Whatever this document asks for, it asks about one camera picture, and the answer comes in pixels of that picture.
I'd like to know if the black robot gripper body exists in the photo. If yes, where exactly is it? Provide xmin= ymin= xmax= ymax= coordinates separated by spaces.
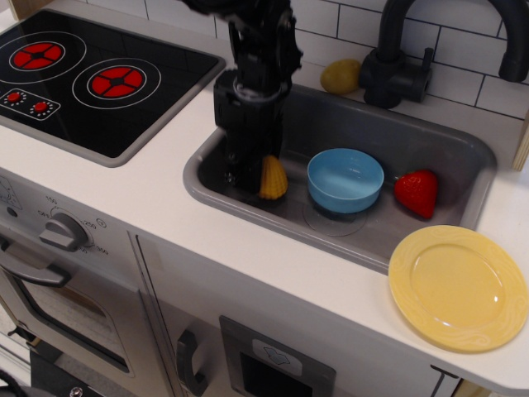
xmin=214 ymin=69 xmax=292 ymax=164

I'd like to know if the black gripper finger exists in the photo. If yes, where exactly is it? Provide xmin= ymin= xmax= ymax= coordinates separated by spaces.
xmin=224 ymin=152 xmax=263 ymax=194

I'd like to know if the yellow toy corn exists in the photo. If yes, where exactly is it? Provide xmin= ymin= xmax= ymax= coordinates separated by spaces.
xmin=258 ymin=155 xmax=288 ymax=200

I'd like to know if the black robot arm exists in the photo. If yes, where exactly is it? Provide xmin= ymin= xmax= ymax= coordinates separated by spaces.
xmin=186 ymin=1 xmax=303 ymax=200

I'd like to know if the blue plastic bowl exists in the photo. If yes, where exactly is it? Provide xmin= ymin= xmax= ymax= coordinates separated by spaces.
xmin=307 ymin=148 xmax=384 ymax=214

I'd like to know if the grey toy sink basin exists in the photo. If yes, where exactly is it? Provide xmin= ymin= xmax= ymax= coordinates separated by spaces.
xmin=183 ymin=86 xmax=496 ymax=274

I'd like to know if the yellow toy potato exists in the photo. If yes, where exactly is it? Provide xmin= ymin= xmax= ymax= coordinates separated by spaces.
xmin=320 ymin=59 xmax=361 ymax=95

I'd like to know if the black toy faucet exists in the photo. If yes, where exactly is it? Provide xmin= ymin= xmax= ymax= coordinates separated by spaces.
xmin=359 ymin=0 xmax=528 ymax=109

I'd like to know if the black toy stovetop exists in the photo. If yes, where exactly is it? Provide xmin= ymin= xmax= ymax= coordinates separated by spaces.
xmin=1 ymin=10 xmax=225 ymax=168

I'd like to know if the red toy strawberry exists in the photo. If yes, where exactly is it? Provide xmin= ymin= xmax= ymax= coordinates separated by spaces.
xmin=393 ymin=170 xmax=438 ymax=219

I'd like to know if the grey oven knob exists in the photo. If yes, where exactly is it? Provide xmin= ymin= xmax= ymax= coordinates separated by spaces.
xmin=39 ymin=213 xmax=88 ymax=252

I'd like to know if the grey dishwasher panel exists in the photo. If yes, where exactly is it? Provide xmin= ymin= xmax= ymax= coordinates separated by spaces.
xmin=219 ymin=316 xmax=336 ymax=397

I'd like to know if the toy oven door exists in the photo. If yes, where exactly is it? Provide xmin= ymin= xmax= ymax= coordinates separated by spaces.
xmin=0 ymin=264 xmax=137 ymax=378

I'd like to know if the yellow plastic plate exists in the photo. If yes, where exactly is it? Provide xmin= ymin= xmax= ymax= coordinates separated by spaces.
xmin=388 ymin=225 xmax=528 ymax=353

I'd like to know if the grey oven door handle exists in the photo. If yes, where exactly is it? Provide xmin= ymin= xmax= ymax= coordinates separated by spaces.
xmin=1 ymin=237 xmax=71 ymax=288

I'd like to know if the grey cabinet door handle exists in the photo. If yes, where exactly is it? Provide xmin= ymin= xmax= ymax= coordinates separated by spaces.
xmin=176 ymin=330 xmax=208 ymax=396

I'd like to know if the black cable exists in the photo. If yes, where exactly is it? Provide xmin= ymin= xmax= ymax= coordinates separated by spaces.
xmin=0 ymin=366 xmax=26 ymax=397

